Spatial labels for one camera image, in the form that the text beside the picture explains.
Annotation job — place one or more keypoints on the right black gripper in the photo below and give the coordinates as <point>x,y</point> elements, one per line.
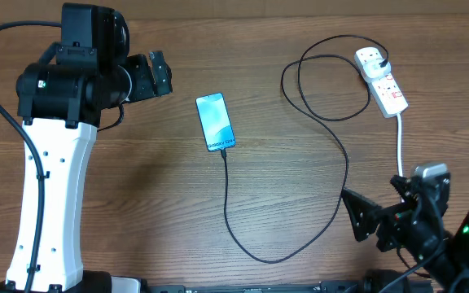
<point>391,219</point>

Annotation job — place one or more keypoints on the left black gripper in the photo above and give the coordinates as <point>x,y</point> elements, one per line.
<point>146,87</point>

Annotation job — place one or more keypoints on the blue Galaxy smartphone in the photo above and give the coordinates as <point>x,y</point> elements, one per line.
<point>215,122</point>

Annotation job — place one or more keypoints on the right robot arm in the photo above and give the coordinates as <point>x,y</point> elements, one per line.
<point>450,266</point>

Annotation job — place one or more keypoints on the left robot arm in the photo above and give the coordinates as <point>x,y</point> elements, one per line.
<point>61,98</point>

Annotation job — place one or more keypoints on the white USB charger plug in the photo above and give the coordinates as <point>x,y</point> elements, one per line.
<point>375,69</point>

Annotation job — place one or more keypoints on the white power strip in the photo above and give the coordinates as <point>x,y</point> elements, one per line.
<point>386,91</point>

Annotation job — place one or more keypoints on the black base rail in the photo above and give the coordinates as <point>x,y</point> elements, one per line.
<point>322,287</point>

